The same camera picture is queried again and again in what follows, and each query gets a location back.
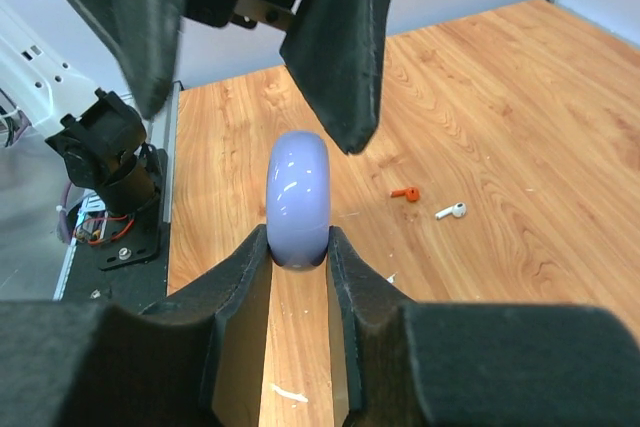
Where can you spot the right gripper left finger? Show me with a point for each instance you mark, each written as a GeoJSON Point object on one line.
{"type": "Point", "coordinates": [194, 358]}

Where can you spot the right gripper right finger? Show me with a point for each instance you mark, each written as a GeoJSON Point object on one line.
{"type": "Point", "coordinates": [399, 362]}

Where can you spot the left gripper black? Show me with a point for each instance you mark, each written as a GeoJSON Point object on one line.
{"type": "Point", "coordinates": [333, 50]}

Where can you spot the purple earbud charging case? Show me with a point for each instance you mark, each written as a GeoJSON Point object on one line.
{"type": "Point", "coordinates": [298, 203]}

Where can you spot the white earbud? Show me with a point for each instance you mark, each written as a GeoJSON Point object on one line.
{"type": "Point", "coordinates": [457, 210]}

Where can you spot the orange earbud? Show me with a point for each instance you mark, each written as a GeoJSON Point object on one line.
{"type": "Point", "coordinates": [411, 194]}

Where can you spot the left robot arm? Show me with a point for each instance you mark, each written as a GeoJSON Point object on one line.
{"type": "Point", "coordinates": [94, 131]}

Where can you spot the white plastic scrap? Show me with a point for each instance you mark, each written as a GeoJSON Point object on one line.
{"type": "Point", "coordinates": [293, 396]}

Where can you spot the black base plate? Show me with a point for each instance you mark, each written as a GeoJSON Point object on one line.
{"type": "Point", "coordinates": [125, 257]}

